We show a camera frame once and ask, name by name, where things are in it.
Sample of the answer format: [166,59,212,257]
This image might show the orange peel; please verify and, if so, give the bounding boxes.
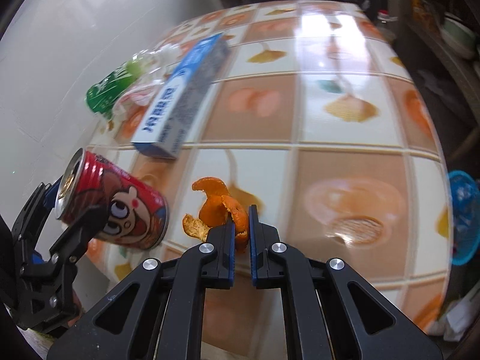
[182,176,250,253]

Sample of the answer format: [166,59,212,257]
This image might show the cooking oil bottle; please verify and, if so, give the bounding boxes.
[375,10,398,46]

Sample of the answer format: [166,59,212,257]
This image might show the green label plastic bottle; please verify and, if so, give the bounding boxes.
[85,44,181,120]

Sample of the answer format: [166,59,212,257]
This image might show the red cartoon drink can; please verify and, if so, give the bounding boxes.
[55,148,168,250]

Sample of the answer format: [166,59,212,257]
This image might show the green and white bowl stack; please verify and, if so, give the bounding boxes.
[440,12,476,60]

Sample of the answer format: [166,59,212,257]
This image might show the blue toothpaste box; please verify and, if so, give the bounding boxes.
[130,33,230,159]

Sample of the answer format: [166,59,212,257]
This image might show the blue plastic trash basket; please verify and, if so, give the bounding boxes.
[448,170,479,266]

